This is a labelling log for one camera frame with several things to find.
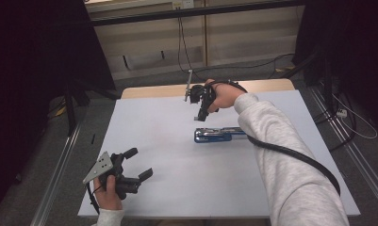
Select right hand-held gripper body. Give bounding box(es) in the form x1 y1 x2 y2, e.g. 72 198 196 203
184 69 218 111

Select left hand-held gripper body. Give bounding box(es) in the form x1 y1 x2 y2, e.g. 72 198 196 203
82 151 141 201

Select blue stapler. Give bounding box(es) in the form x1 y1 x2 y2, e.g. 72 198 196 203
194 126 249 144

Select person's right hand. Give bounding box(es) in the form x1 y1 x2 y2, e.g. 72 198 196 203
205 78 248 114

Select person's left hand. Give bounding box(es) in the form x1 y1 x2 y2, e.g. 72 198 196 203
93 174 123 212

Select white table mat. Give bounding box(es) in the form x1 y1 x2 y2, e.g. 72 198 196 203
77 89 361 219

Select wooden table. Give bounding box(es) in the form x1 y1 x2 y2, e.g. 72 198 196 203
120 78 296 100

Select black stand legs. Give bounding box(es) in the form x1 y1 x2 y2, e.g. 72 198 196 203
280 51 337 109
62 78 119 137

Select black horizontal bar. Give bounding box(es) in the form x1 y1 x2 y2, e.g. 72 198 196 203
90 0 305 27

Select black curtain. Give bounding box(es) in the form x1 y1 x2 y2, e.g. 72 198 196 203
292 0 378 133
0 0 117 218

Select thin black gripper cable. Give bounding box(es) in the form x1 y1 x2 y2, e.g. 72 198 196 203
86 181 101 215

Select aluminium floor rail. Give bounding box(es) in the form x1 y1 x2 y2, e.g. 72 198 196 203
30 122 83 226
308 85 378 206

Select hanging black cable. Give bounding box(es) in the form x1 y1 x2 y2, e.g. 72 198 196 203
176 16 207 81

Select black floor cable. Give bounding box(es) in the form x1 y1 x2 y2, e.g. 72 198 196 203
192 52 297 80

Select white wall socket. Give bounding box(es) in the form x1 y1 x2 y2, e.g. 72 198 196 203
172 0 196 10

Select thick black gripper cable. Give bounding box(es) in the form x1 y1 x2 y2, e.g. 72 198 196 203
209 80 341 197

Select white cable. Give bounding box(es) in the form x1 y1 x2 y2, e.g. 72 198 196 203
332 93 378 140

